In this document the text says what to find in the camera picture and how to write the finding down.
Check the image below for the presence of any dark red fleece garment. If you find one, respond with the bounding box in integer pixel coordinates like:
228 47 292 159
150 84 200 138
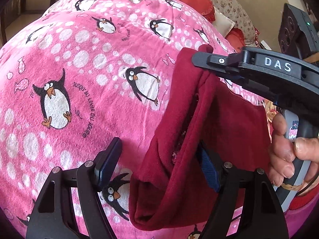
129 48 270 231

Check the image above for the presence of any pink sleeve forearm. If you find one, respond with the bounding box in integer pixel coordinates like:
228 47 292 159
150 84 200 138
284 189 318 238

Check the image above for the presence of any right hand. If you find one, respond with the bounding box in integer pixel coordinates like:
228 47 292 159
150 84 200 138
268 113 318 196

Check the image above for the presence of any right red heart pillow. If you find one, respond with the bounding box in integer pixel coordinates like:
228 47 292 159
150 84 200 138
225 27 245 52

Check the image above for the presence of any white square pillow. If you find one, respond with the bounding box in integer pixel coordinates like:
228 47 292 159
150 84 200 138
212 8 236 37

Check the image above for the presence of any pink penguin fleece blanket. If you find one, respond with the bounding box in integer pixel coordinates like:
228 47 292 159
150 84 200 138
1 0 270 238

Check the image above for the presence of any dark wooden side table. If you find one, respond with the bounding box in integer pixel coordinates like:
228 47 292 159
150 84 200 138
1 0 44 45

